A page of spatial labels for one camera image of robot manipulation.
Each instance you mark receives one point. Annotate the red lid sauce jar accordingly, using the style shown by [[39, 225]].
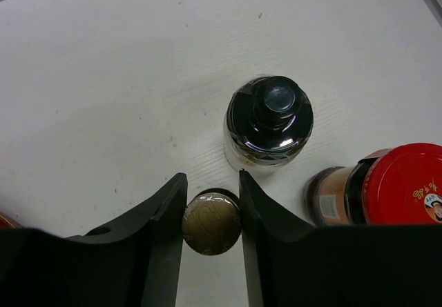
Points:
[[392, 186]]

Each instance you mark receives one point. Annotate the beige cap yellow bottle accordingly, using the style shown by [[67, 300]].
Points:
[[211, 223]]

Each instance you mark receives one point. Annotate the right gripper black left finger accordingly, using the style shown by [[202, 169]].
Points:
[[133, 260]]

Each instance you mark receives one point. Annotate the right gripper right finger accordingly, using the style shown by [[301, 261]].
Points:
[[289, 262]]

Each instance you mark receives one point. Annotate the red round tray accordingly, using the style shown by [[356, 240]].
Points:
[[6, 222]]

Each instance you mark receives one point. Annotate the black cap dark bottle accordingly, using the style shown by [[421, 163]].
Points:
[[267, 123]]

